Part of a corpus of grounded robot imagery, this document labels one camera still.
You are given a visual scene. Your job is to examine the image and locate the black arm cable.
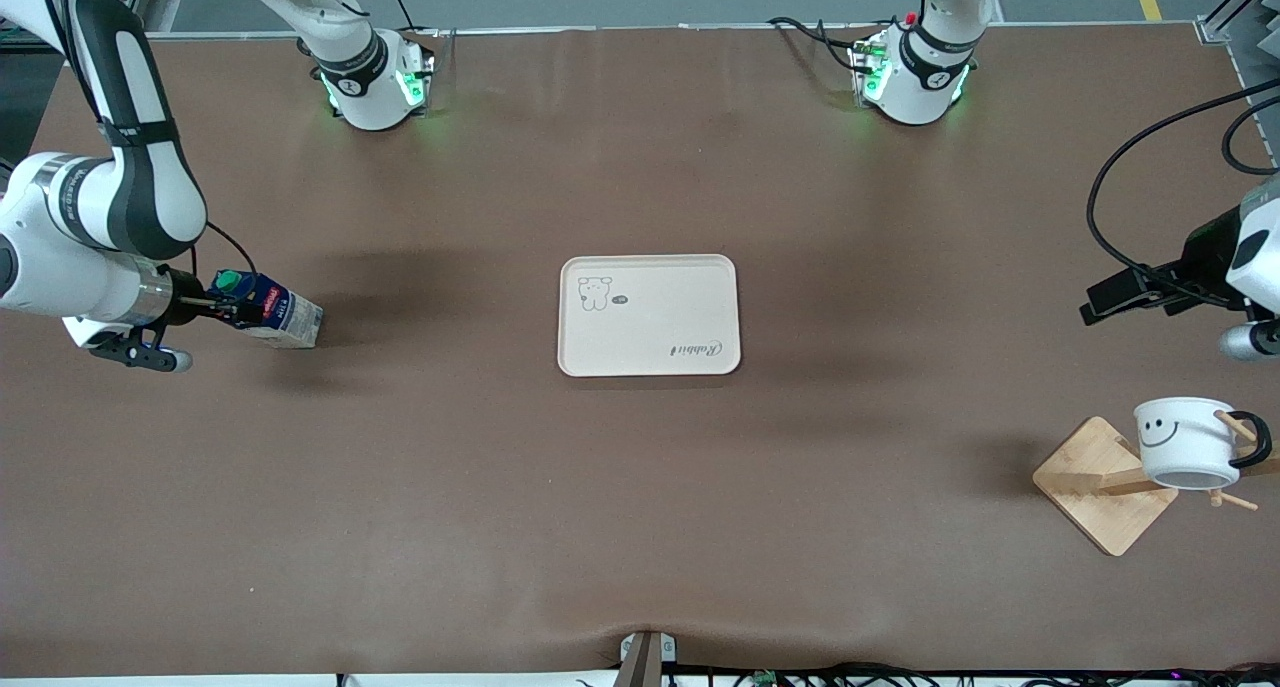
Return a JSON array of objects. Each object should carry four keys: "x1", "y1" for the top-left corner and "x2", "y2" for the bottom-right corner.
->
[
  {"x1": 35, "y1": 0, "x2": 258, "y2": 300},
  {"x1": 1086, "y1": 77, "x2": 1280, "y2": 296}
]

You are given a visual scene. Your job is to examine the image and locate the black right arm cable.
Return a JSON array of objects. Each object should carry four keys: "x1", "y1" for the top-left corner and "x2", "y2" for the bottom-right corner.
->
[{"x1": 35, "y1": 0, "x2": 258, "y2": 300}]

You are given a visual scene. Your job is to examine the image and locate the beige plastic tray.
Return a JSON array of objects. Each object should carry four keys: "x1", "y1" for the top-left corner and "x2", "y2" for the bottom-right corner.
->
[{"x1": 556, "y1": 254, "x2": 743, "y2": 378}]

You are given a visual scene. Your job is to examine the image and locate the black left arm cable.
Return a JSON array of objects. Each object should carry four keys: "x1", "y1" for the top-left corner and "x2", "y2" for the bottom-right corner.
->
[{"x1": 1086, "y1": 77, "x2": 1280, "y2": 296}]

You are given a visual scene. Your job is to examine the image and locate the wooden cup rack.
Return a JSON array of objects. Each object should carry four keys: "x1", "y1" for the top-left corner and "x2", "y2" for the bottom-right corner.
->
[{"x1": 1032, "y1": 410, "x2": 1280, "y2": 557}]

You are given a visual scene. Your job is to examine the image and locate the brown table cover mat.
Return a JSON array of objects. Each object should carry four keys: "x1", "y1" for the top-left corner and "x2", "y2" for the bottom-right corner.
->
[{"x1": 0, "y1": 25, "x2": 1280, "y2": 678}]

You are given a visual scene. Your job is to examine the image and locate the black base power cable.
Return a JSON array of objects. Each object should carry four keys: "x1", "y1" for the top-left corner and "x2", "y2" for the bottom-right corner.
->
[{"x1": 768, "y1": 15, "x2": 881, "y2": 73}]

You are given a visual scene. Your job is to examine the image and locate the white smiley cup black handle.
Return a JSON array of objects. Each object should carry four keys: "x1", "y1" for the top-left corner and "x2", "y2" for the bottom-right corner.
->
[{"x1": 1133, "y1": 397, "x2": 1274, "y2": 492}]

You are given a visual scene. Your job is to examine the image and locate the grey camera post bracket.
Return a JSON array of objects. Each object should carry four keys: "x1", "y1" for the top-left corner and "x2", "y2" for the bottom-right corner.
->
[{"x1": 615, "y1": 630, "x2": 678, "y2": 687}]

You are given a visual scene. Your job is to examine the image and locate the blue milk carton green cap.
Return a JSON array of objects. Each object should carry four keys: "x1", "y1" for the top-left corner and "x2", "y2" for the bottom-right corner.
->
[{"x1": 207, "y1": 269, "x2": 325, "y2": 350}]

